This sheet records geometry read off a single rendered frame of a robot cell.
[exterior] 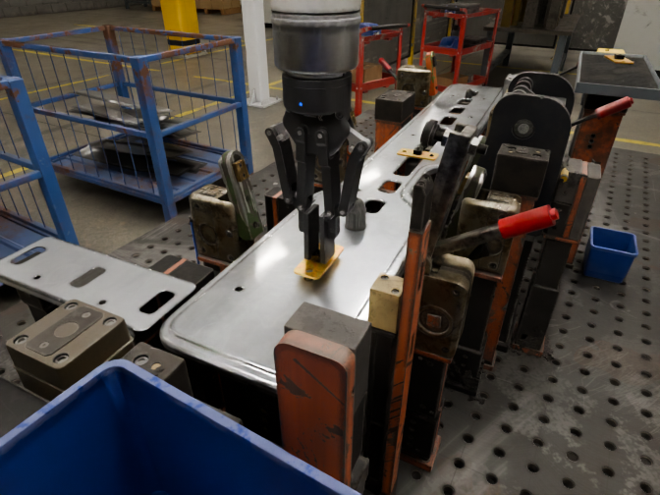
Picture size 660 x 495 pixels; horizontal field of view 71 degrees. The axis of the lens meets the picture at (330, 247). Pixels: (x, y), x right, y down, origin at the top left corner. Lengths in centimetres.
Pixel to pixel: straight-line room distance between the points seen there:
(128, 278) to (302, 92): 34
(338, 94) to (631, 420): 73
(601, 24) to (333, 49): 804
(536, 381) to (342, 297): 49
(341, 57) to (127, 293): 38
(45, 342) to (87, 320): 4
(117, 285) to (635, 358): 93
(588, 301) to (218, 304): 87
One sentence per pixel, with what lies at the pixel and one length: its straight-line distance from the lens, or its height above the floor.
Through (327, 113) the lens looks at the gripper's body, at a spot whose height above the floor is 122.
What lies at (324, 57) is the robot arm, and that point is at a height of 128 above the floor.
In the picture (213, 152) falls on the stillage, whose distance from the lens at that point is 348.
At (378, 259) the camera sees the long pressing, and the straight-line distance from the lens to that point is 65.
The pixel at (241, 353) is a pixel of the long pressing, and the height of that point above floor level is 100.
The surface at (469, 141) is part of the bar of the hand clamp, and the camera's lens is 47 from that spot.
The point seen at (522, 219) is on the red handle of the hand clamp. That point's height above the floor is 113.
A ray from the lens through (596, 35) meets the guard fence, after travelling 848.
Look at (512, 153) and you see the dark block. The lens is 73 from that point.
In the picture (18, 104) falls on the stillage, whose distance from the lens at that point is 232.
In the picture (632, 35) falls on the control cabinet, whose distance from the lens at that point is 766.
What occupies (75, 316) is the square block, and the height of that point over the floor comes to 106.
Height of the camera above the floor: 136
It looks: 32 degrees down
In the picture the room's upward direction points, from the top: straight up
